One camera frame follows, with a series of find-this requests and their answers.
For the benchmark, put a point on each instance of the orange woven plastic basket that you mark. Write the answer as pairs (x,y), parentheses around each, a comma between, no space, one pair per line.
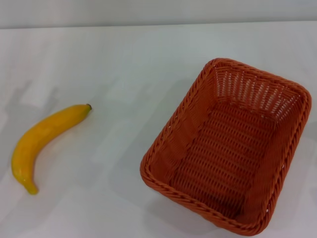
(223,148)

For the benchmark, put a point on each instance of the yellow banana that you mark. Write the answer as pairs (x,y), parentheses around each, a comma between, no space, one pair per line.
(37,134)

